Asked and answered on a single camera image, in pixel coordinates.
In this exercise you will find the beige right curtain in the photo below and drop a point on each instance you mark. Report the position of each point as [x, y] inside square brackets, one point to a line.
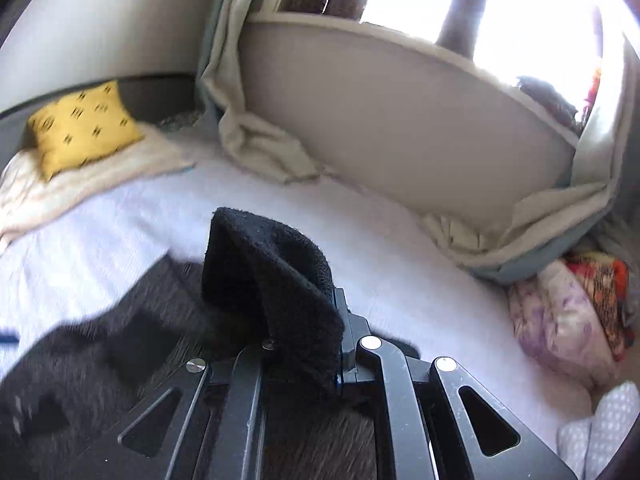
[546, 224]

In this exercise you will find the grey black knit jacket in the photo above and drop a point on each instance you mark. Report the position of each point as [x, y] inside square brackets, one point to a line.
[259, 279]

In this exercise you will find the orange patterned folded blanket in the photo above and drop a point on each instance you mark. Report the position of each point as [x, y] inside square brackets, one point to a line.
[605, 280]

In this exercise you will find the dark item on windowsill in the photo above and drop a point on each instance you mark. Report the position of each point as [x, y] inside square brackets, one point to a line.
[545, 94]

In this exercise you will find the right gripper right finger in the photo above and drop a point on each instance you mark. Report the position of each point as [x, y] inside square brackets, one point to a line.
[434, 420]

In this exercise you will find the beige left curtain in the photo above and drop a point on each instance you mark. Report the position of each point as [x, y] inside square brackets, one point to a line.
[251, 141]

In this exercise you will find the yellow patterned pillow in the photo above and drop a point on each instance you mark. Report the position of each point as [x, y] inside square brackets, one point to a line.
[82, 127]

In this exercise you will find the cream blanket on bed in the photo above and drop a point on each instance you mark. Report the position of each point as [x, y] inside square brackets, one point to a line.
[29, 201]

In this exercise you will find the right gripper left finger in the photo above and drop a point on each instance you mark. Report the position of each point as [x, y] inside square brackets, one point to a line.
[207, 421]

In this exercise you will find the white polka dot bedding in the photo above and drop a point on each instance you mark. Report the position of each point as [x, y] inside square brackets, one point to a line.
[588, 445]

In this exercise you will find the beige curtain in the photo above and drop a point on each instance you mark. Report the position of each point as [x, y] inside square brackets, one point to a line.
[251, 141]
[546, 224]

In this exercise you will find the white quilted bed sheet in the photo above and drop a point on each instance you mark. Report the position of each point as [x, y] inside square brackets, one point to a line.
[79, 266]

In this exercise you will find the pink floral folded quilt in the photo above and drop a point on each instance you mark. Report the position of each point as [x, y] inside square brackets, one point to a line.
[555, 323]

